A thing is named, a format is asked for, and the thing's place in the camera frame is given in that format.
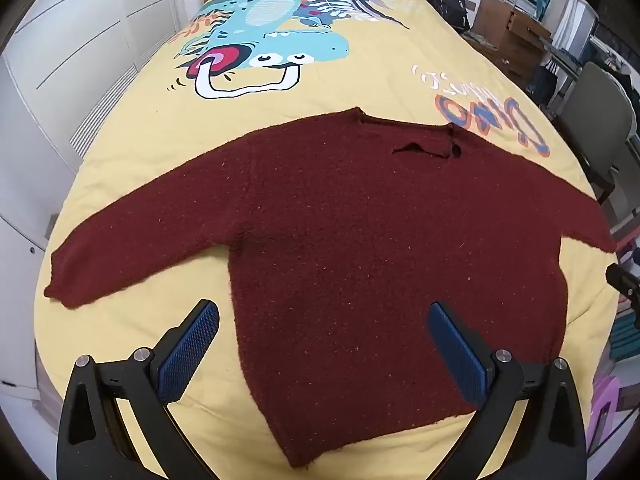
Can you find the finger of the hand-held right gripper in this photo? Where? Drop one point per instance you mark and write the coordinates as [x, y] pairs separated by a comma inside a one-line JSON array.
[[620, 277]]

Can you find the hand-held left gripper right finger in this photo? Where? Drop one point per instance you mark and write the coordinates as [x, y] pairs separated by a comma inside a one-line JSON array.
[[457, 347]]

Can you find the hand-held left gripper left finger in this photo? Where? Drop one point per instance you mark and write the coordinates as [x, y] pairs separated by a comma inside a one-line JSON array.
[[192, 347]]

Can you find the dark red knit sweater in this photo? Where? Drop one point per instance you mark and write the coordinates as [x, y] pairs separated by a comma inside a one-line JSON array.
[[350, 240]]

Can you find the teal storage box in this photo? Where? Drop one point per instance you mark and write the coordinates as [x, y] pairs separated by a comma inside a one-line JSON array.
[[622, 335]]

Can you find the purple stool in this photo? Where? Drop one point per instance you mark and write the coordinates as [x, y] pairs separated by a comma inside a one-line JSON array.
[[607, 395]]

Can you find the grey chair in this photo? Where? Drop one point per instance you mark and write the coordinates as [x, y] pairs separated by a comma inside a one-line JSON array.
[[600, 105]]

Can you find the yellow cartoon printed blanket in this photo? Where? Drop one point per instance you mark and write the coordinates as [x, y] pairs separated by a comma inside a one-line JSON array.
[[150, 160]]

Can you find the brown wooden cabinet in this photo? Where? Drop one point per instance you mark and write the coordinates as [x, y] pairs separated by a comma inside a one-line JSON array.
[[510, 35]]

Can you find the black backpack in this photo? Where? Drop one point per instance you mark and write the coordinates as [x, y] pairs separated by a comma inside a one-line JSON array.
[[450, 0]]

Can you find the white wardrobe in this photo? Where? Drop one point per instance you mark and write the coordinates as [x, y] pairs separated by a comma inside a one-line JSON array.
[[75, 35]]

